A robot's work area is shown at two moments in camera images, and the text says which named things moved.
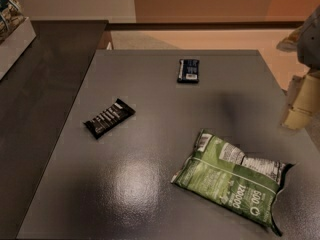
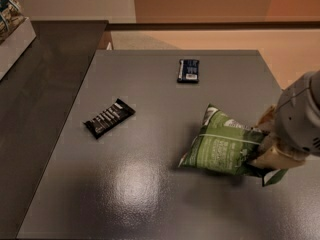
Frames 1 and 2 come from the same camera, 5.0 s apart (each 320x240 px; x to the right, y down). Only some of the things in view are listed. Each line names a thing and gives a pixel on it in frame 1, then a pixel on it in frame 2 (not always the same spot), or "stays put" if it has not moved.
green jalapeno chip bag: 222,173 → 227,146
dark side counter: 37,97 stays put
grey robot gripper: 310,45 → 296,120
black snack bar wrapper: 117,113 stays put
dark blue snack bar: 188,71 stays put
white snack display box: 16,30 stays put
